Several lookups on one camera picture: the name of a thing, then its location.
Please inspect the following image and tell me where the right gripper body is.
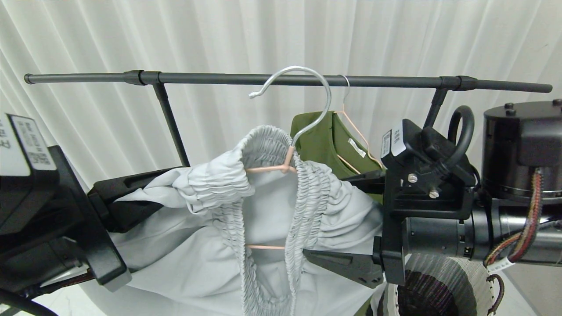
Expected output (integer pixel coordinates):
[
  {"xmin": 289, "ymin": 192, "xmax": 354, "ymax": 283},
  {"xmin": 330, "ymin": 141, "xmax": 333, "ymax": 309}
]
[{"xmin": 373, "ymin": 169, "xmax": 493, "ymax": 286}]

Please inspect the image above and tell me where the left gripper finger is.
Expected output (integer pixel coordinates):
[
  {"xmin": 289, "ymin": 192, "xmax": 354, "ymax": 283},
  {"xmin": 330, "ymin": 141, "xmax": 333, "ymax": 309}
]
[
  {"xmin": 102, "ymin": 200, "xmax": 164, "ymax": 234},
  {"xmin": 88, "ymin": 167, "xmax": 186, "ymax": 207}
]

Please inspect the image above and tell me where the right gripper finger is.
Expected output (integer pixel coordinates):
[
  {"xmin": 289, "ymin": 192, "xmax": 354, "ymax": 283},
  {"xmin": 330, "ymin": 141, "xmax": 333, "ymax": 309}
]
[
  {"xmin": 303, "ymin": 248, "xmax": 385, "ymax": 289},
  {"xmin": 342, "ymin": 170, "xmax": 387, "ymax": 194}
]

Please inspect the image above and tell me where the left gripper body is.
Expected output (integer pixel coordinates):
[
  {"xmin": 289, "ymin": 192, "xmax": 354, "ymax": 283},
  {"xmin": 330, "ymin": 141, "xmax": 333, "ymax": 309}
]
[{"xmin": 0, "ymin": 147, "xmax": 132, "ymax": 292}]

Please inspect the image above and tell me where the pink clothes hanger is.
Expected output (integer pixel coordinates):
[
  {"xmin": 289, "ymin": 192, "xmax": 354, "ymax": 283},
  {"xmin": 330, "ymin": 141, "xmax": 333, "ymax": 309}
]
[
  {"xmin": 333, "ymin": 75, "xmax": 383, "ymax": 175},
  {"xmin": 245, "ymin": 66, "xmax": 331, "ymax": 251}
]

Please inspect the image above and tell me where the green long-sleeved shirt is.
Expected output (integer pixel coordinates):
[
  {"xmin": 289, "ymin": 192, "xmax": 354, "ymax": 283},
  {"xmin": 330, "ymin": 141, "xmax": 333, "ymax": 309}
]
[{"xmin": 291, "ymin": 111, "xmax": 385, "ymax": 316}]

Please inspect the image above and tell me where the pale grey garment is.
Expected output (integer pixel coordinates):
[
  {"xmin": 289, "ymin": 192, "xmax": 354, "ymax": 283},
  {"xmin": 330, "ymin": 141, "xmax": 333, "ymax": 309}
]
[{"xmin": 79, "ymin": 125, "xmax": 388, "ymax": 316}]

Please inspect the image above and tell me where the white laundry basket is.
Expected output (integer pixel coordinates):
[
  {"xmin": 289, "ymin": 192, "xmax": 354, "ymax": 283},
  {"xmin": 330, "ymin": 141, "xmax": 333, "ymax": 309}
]
[{"xmin": 378, "ymin": 254, "xmax": 505, "ymax": 316}]

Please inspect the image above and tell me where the black clothes rack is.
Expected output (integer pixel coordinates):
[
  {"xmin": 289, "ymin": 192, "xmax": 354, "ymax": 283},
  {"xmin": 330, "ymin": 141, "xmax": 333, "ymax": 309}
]
[{"xmin": 24, "ymin": 70, "xmax": 553, "ymax": 168}]

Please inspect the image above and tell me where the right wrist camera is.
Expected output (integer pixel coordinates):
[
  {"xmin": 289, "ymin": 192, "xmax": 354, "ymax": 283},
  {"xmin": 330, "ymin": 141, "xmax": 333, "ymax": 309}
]
[{"xmin": 381, "ymin": 118, "xmax": 478, "ymax": 220}]

